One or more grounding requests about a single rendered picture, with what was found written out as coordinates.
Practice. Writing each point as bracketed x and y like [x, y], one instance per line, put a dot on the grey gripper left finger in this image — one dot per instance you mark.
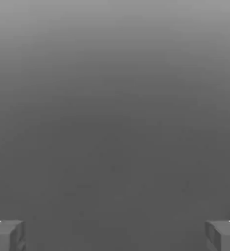
[5, 235]

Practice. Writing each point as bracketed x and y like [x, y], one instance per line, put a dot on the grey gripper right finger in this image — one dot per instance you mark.
[224, 235]

